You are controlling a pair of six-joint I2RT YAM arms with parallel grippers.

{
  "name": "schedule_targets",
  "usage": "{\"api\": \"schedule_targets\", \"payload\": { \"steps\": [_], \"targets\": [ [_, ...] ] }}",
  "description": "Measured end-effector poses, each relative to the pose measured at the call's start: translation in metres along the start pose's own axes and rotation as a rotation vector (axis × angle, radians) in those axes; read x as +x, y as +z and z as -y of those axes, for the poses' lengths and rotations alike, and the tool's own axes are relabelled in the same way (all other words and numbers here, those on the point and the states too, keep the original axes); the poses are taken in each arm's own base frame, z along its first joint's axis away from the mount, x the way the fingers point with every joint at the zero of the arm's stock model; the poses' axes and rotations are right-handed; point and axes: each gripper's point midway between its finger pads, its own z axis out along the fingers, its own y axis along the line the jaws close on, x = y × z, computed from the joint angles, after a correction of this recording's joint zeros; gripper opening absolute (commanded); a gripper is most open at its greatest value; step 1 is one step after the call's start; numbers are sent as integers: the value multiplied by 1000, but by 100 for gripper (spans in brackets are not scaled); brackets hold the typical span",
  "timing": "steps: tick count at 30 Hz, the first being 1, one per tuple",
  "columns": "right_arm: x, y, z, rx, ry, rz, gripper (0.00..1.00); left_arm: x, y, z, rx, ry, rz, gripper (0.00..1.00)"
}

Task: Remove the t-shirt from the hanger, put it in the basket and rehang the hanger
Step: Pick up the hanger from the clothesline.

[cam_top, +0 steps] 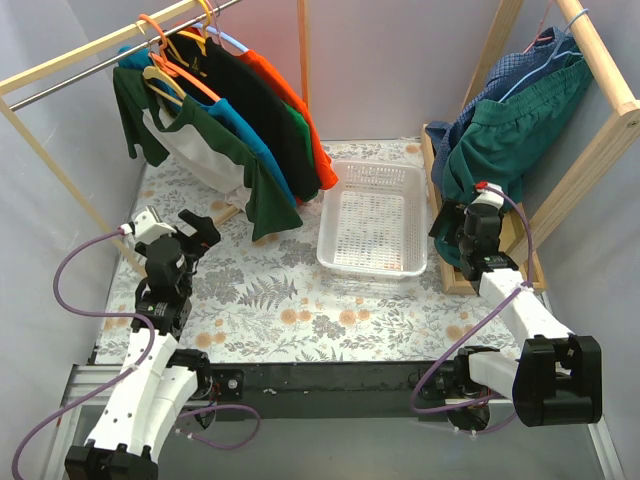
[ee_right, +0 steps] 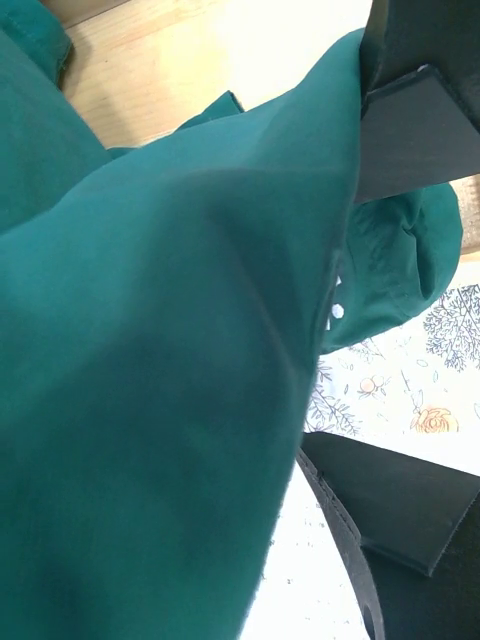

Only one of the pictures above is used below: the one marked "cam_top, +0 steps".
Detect green and white t shirt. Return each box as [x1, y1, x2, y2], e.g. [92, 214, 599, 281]
[112, 67, 303, 241]

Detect orange plastic hanger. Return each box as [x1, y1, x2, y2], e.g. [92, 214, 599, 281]
[137, 13, 221, 103]

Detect blue t shirt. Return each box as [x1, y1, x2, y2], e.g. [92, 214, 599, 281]
[117, 45, 298, 207]

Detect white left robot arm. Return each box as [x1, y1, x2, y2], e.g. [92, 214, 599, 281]
[64, 207, 221, 479]

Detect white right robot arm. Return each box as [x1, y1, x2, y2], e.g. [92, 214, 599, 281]
[429, 199, 603, 427]

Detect orange t shirt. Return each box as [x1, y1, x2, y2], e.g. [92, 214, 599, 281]
[187, 26, 339, 191]

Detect black t shirt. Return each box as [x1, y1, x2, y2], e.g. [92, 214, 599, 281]
[169, 34, 310, 201]

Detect dark yellow plastic hanger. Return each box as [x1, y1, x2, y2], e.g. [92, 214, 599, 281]
[177, 0, 212, 56]

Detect wooden clothes rack right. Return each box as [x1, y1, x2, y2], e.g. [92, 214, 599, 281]
[439, 1, 639, 295]

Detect wooden clothes rack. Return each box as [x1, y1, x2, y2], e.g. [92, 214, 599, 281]
[0, 0, 311, 276]
[439, 1, 639, 295]

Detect white plastic basket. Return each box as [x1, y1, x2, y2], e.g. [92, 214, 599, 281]
[317, 159, 429, 279]

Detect floral table cloth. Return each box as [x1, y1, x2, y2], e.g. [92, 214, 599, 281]
[94, 139, 558, 365]

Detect teal green shorts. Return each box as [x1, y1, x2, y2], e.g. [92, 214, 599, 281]
[432, 45, 596, 268]

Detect blue checkered shorts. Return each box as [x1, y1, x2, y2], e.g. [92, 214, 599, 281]
[424, 26, 581, 184]

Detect metal hanging rod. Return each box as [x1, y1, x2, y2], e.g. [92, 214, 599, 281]
[1, 1, 242, 112]

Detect wooden clothes rack left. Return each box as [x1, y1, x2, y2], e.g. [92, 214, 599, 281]
[0, 0, 311, 276]

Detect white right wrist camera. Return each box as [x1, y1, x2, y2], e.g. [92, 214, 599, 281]
[473, 181, 504, 210]

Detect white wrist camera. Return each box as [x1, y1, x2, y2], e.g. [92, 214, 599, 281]
[473, 181, 504, 210]
[120, 206, 177, 244]

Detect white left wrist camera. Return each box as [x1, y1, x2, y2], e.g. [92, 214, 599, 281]
[120, 206, 177, 244]

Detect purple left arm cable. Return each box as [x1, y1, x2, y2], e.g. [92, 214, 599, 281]
[11, 228, 151, 477]

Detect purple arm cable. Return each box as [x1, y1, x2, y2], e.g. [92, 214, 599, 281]
[408, 185, 536, 443]
[11, 228, 151, 477]

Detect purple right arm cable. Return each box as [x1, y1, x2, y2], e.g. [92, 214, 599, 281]
[408, 185, 536, 443]

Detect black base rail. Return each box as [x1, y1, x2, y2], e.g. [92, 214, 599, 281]
[211, 361, 491, 431]

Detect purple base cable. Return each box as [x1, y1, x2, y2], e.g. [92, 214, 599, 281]
[174, 403, 262, 450]

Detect light blue wire hanger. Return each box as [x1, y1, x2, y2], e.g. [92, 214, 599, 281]
[498, 8, 589, 103]

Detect pink wire hanger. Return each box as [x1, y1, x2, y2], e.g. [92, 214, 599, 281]
[522, 0, 554, 53]

